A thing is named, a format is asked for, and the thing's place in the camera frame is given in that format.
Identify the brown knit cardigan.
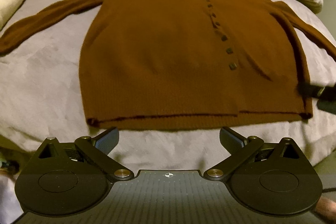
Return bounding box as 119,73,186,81
1,0,335,130

